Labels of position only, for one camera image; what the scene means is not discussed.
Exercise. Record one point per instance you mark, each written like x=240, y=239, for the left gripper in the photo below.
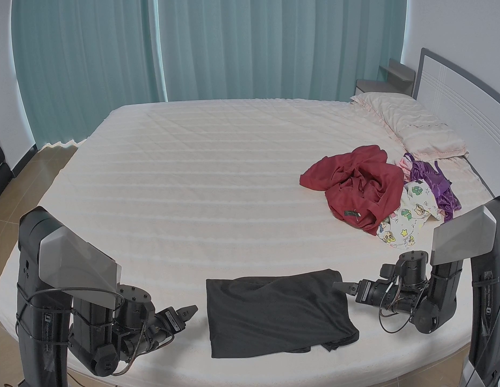
x=169, y=321

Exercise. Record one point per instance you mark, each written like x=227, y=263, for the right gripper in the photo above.
x=373, y=292

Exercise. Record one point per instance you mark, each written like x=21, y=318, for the black T-shirt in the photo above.
x=274, y=317

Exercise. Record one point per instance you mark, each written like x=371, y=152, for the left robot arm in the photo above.
x=52, y=240

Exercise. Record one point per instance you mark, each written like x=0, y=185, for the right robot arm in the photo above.
x=463, y=232

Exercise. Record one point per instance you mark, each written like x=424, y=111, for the bed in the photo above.
x=193, y=175

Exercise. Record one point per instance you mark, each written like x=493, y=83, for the white printed garment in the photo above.
x=411, y=220

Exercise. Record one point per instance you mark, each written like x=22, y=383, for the dark red garment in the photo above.
x=354, y=188

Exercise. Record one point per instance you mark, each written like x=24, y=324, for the pink garment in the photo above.
x=405, y=167

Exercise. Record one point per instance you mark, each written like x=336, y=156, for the purple satin garment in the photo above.
x=443, y=188

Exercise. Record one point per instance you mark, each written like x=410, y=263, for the pale pink pillow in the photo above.
x=415, y=123

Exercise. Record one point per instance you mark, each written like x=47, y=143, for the grey bedside table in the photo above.
x=381, y=85

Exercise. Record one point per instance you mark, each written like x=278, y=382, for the blue-green curtain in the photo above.
x=89, y=55
x=274, y=34

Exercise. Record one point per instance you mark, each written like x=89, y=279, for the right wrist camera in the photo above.
x=389, y=273

